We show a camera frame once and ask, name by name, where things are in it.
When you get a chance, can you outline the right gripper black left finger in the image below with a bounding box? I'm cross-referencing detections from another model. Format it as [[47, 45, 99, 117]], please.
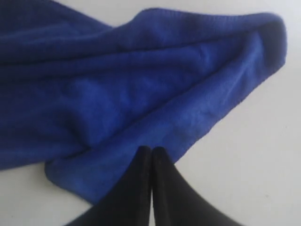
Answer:
[[68, 146, 152, 226]]

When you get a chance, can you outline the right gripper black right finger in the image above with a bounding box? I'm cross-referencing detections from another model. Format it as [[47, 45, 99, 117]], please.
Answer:
[[152, 147, 240, 226]]

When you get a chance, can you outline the blue microfiber towel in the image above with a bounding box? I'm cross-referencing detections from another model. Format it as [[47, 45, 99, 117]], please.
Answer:
[[0, 0, 287, 203]]

